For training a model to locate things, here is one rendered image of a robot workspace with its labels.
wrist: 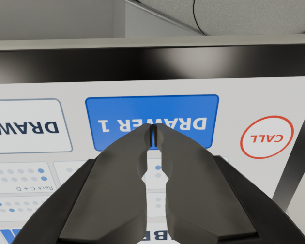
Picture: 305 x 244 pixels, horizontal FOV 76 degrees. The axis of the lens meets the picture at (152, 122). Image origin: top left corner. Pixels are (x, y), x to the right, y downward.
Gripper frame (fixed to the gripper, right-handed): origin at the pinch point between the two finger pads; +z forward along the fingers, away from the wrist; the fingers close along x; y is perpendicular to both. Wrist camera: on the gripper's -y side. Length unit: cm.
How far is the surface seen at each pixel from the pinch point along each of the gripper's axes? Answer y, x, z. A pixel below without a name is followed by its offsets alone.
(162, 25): 1, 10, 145
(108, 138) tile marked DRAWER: 1.7, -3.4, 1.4
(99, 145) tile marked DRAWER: 2.4, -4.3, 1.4
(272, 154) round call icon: 3.7, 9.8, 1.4
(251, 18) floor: -2, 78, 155
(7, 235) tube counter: 13.7, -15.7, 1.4
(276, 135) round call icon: 1.9, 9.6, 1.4
